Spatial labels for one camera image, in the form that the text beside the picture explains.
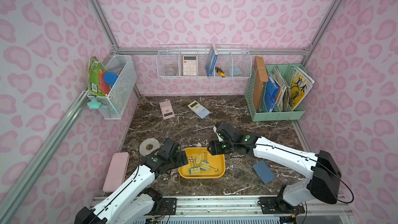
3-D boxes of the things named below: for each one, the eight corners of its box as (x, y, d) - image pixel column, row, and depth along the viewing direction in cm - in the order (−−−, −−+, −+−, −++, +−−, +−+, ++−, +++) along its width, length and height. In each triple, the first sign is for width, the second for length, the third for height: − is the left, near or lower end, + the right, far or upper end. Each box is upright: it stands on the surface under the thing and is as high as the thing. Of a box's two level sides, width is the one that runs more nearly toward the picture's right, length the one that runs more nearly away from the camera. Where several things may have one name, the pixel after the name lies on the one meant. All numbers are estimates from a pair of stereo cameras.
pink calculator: (163, 119, 108) (163, 118, 107) (159, 104, 118) (158, 102, 116) (175, 116, 110) (174, 114, 109) (169, 101, 120) (169, 99, 118)
